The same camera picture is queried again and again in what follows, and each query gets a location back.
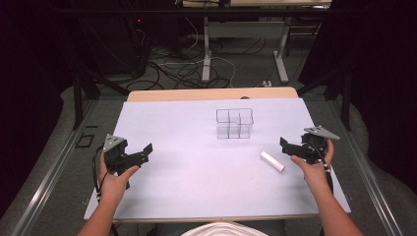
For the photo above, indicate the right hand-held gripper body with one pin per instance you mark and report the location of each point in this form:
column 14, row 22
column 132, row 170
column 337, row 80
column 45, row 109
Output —
column 313, row 146

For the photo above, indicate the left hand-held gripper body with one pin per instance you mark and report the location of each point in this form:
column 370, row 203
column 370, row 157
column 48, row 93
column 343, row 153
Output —
column 114, row 149

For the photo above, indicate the white cylindrical tube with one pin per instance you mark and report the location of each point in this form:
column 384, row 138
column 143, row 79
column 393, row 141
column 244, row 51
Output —
column 272, row 161

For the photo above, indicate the clear plastic divided organizer box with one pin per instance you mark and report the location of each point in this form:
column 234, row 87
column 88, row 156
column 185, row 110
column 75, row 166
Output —
column 234, row 124

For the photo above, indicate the person's right hand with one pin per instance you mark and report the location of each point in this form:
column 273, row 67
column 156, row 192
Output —
column 313, row 173

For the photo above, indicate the person's left hand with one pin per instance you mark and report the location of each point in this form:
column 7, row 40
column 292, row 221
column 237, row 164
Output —
column 113, row 185

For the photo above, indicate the black metal stand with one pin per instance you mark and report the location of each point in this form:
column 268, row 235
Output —
column 78, row 98
column 344, row 95

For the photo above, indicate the white table mat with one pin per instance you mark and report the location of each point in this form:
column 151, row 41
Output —
column 196, row 183

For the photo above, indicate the white power plug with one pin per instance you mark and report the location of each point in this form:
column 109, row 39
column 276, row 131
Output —
column 267, row 83

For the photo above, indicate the person's white shirt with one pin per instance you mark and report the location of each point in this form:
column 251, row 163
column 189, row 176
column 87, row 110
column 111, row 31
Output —
column 224, row 230

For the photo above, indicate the dark computer tower red light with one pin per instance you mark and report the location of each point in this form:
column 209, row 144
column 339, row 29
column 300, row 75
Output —
column 137, row 42

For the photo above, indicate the aluminium floor rail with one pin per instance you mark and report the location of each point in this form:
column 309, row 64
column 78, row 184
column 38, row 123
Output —
column 370, row 183
column 49, row 177

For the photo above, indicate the white metal frame desk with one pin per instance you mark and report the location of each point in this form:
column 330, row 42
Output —
column 244, row 29

